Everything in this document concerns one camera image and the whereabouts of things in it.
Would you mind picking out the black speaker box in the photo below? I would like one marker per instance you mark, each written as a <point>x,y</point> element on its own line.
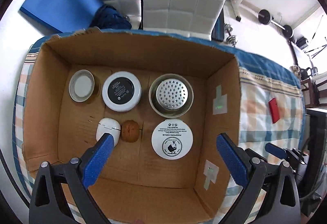
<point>302,42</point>

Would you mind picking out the red rectangular box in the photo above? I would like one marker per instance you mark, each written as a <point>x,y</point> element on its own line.
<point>274,110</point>

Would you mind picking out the white earbuds case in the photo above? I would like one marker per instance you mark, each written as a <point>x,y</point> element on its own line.
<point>108,125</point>

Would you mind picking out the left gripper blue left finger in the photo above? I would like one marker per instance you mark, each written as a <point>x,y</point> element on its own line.
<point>48,203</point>

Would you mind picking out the blue foam mat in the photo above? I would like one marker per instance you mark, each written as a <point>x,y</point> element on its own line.
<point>62,15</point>

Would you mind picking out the dark blue cloth bag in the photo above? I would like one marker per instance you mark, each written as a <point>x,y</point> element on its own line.
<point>107,17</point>

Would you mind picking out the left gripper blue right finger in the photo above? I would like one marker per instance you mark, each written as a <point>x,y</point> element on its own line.
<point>234,158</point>

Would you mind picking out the brown walnut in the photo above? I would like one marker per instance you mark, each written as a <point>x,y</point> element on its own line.
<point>130,131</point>

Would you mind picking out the open cardboard box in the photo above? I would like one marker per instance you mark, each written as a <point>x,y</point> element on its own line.
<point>135,182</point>

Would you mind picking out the white round cream jar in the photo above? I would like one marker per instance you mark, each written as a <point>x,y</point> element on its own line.
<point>172,139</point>

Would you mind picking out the small chrome dumbbell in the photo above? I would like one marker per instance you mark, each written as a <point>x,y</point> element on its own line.
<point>231,39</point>

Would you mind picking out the black-top white round jar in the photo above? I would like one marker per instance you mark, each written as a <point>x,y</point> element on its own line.
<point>121,91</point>

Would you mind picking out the dark wooden chair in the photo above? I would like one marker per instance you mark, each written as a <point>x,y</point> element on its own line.
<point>310,93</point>

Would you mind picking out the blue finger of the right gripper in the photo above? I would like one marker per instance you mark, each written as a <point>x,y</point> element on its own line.
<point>276,151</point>

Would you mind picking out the floor barbell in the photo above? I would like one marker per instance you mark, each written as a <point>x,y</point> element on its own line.
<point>265,18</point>

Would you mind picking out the metal perforated lid tin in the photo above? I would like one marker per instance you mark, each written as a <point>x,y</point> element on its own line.
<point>171,95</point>

